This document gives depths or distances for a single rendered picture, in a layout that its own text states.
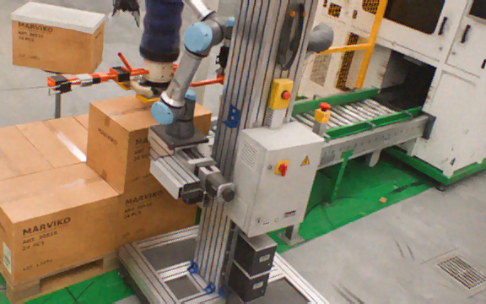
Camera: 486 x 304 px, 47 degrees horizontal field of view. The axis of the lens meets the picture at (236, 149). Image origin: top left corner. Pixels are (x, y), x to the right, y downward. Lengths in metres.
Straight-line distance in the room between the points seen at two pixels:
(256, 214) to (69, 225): 1.09
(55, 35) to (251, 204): 2.44
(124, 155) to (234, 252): 0.79
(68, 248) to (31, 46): 1.87
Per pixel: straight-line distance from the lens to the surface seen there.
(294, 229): 3.97
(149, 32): 3.08
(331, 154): 4.20
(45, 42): 4.53
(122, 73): 3.06
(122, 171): 3.15
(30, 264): 3.20
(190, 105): 2.72
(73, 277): 3.45
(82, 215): 3.16
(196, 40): 2.41
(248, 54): 2.52
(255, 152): 2.47
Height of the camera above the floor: 2.30
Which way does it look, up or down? 27 degrees down
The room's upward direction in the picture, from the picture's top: 11 degrees clockwise
